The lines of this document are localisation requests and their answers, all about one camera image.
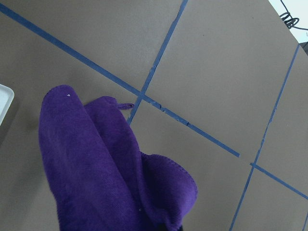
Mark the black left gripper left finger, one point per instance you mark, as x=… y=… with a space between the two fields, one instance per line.
x=161 y=227

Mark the purple microfiber towel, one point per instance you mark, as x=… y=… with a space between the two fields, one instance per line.
x=100 y=179

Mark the white towel rack base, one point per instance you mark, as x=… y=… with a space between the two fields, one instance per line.
x=6 y=98

